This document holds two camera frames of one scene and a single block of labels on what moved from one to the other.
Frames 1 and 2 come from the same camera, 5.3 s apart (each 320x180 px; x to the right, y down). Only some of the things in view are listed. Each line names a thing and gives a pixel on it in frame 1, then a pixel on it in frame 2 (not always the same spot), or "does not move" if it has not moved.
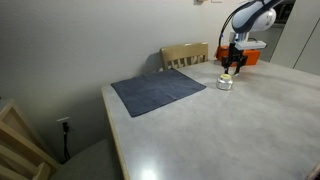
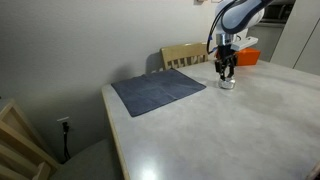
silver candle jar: (225, 82) does not move
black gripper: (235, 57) to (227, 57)
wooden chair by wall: (181, 55) does not move
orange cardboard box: (253, 56) does not move
